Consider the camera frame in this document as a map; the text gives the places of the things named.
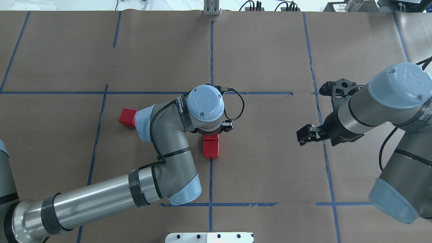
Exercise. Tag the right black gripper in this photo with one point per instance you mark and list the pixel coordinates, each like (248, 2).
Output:
(334, 128)

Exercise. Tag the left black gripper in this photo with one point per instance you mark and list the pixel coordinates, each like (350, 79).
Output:
(226, 127)

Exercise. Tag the red block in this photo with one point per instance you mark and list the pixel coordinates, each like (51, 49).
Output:
(211, 137)
(211, 149)
(127, 118)

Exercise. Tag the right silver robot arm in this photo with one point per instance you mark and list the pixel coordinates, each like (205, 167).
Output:
(401, 95)

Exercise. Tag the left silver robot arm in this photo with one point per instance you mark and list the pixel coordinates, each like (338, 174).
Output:
(172, 175)

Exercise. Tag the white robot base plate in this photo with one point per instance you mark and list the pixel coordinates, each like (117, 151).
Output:
(210, 237)

